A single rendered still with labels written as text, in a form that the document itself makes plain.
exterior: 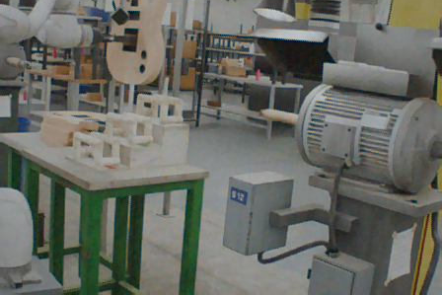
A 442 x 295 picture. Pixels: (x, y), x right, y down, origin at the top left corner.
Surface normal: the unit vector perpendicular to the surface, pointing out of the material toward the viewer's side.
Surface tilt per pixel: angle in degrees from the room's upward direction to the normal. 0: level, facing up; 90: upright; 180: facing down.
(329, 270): 90
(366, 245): 90
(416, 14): 90
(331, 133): 90
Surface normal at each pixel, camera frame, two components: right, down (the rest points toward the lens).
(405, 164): 0.24, 0.32
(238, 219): -0.74, 0.03
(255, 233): 0.67, 0.17
